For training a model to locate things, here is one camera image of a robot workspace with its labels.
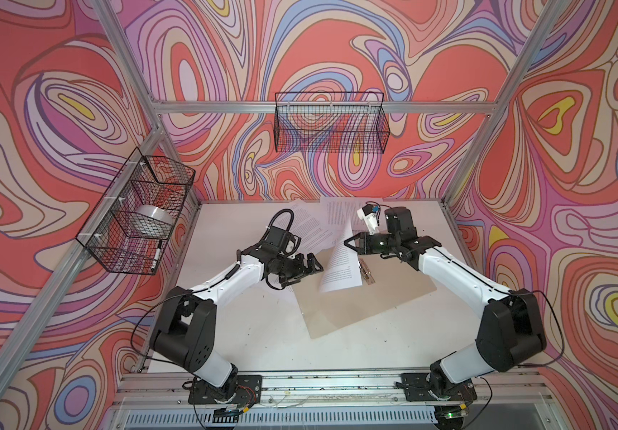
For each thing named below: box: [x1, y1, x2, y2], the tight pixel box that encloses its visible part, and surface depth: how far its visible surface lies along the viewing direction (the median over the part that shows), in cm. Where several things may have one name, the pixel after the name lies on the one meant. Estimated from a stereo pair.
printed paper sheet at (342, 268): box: [318, 215, 362, 293], surface depth 83 cm
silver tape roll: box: [135, 204, 173, 238], surface depth 73 cm
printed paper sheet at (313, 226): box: [289, 199, 340, 256], surface depth 113 cm
